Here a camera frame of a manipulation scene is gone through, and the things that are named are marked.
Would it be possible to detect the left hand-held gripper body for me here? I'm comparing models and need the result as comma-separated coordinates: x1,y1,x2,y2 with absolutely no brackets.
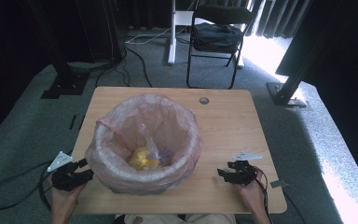
47,150,90,192

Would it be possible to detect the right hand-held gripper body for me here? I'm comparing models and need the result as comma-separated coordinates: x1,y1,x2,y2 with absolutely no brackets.
227,151,264,187

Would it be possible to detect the trash bin with pink bag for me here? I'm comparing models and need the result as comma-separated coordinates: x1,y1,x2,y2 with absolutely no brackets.
84,92,205,196

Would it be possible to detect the person's left hand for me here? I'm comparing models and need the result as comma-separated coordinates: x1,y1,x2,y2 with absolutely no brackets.
49,177,88,216

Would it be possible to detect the person's right hand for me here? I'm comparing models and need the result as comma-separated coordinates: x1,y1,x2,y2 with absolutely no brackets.
233,169,265,213

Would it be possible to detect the grey tape piece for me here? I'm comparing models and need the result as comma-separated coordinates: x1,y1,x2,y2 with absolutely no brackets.
269,179,290,189

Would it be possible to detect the yellow crumpled wrapper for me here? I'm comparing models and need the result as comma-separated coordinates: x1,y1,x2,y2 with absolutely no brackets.
127,147,160,172

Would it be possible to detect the purple crumpled wrapper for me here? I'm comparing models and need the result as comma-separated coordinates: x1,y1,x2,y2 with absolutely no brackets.
158,149,173,166

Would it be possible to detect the black metal stand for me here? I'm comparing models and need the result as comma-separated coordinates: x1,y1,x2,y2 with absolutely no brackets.
27,0,90,100
266,18,334,108

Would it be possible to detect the black folding chair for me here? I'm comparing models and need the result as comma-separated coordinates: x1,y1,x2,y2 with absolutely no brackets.
186,4,255,91

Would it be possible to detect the black bag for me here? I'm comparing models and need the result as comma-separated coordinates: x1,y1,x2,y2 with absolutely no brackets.
193,22,245,54

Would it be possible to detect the white desk leg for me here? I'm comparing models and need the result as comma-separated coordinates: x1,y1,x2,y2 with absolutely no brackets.
166,0,198,66

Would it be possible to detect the grey curtain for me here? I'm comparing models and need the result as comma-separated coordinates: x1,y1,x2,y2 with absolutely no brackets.
247,0,312,40

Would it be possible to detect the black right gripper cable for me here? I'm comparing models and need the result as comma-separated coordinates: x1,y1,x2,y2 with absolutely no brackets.
254,167,274,224

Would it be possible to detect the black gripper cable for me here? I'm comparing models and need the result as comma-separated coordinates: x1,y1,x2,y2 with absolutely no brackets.
254,167,274,224
0,160,54,213

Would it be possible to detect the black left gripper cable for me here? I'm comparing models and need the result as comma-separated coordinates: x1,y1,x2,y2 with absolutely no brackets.
0,160,54,213

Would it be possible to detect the black floor cable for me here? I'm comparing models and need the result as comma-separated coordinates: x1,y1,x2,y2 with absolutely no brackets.
94,46,154,89

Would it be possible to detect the white floor cable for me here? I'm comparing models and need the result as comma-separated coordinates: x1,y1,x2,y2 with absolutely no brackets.
125,27,172,45

